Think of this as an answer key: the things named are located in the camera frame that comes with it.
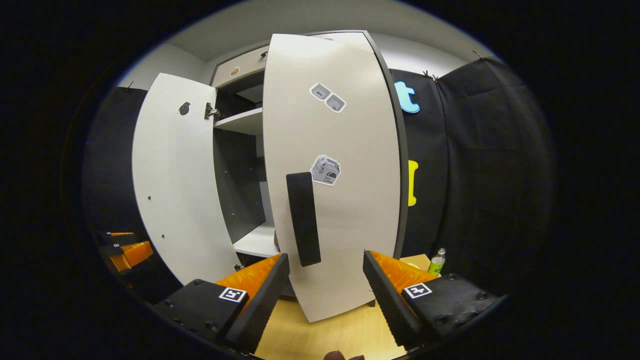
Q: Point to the white shoe cabinet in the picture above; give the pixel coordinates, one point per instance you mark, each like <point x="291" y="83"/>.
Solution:
<point x="240" y="165"/>

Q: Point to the green drink bottle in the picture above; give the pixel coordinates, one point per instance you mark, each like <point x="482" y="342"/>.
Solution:
<point x="436" y="264"/>

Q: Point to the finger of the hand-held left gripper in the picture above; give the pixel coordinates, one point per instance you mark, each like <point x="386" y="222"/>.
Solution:
<point x="125" y="255"/>
<point x="117" y="238"/>

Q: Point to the black backdrop cloth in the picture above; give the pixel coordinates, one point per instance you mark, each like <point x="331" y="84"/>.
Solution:
<point x="490" y="175"/>
<point x="112" y="175"/>

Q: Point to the white shoe cabinet door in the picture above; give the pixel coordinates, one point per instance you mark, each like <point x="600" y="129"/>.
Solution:
<point x="350" y="200"/>
<point x="180" y="175"/>

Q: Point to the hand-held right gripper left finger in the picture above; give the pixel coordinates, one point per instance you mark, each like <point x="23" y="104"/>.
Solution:
<point x="260" y="305"/>

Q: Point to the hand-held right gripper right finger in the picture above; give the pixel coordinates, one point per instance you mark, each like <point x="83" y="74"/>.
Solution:
<point x="385" y="300"/>

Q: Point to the beige cabinet drawer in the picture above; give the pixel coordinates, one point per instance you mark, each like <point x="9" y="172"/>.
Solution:
<point x="245" y="62"/>

